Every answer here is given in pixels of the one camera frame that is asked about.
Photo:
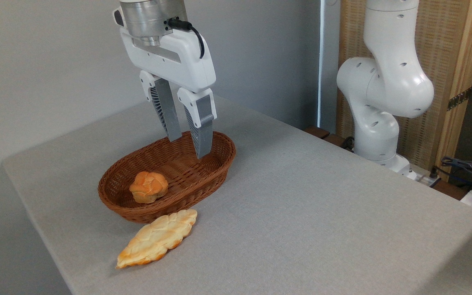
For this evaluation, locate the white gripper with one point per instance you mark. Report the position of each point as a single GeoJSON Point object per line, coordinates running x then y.
{"type": "Point", "coordinates": [178, 61]}

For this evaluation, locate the round orange bread roll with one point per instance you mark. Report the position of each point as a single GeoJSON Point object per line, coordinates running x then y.
{"type": "Point", "coordinates": [149, 186]}

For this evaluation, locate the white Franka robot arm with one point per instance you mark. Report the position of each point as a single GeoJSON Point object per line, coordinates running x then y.
{"type": "Point", "coordinates": [387, 86]}

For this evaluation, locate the long leaf-shaped bread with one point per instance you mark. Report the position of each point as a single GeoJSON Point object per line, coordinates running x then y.
{"type": "Point", "coordinates": [158, 237]}

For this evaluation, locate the brown wicker basket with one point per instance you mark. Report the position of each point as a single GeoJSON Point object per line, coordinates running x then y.
{"type": "Point", "coordinates": [203, 172]}

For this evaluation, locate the brown wooden base board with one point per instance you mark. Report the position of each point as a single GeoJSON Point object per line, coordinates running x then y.
{"type": "Point", "coordinates": [326, 137]}

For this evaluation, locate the white vertical trim strip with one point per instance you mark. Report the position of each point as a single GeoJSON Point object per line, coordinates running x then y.
{"type": "Point", "coordinates": [322, 61]}

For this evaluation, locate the brass screen hinge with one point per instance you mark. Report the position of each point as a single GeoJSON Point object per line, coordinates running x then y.
{"type": "Point", "coordinates": [459, 99]}

